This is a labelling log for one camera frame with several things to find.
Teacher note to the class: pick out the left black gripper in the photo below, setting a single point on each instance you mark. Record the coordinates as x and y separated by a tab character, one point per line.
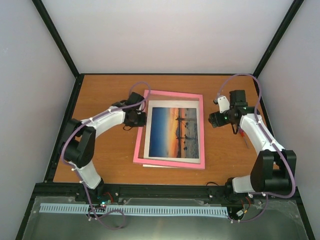
141	122

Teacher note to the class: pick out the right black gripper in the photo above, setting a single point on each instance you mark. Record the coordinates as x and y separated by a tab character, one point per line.
215	121

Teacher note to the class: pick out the blue red screwdriver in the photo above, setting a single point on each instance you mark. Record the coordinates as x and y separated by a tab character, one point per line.
242	133

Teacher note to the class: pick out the pink photo frame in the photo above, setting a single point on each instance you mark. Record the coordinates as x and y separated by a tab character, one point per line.
140	147

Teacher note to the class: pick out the white mat board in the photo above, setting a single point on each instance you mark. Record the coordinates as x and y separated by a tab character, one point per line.
150	130

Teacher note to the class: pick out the sunset photo print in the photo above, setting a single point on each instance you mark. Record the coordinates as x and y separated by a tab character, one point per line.
172	134

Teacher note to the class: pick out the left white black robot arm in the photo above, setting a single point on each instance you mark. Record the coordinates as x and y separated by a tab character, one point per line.
78	140

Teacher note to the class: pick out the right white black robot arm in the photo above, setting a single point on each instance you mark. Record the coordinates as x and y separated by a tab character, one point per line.
273	171

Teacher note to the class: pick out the grey metal front plate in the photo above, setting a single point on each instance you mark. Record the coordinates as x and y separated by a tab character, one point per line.
260	220

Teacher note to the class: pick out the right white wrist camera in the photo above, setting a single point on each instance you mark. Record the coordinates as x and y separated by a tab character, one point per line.
223	103

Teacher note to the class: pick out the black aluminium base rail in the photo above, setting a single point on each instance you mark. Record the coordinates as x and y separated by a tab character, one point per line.
118	192

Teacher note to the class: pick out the light blue cable duct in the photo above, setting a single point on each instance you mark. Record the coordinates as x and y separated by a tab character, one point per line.
137	210

